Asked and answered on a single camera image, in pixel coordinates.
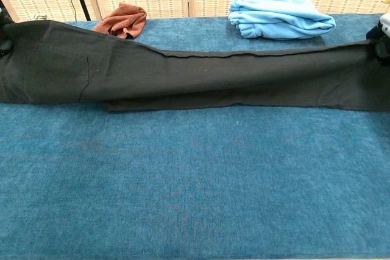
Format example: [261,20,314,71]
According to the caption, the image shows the light blue fleece garment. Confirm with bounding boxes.
[228,0,336,41]

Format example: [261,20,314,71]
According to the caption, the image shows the black trousers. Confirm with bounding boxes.
[0,19,381,113]

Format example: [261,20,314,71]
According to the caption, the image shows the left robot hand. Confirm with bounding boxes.
[0,6,15,58]

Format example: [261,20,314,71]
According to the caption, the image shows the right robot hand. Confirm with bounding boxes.
[367,13,390,66]

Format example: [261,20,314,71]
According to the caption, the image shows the rust brown cloth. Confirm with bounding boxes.
[93,2,147,40]

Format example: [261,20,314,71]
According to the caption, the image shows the blue carpet table cover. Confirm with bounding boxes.
[0,13,390,260]

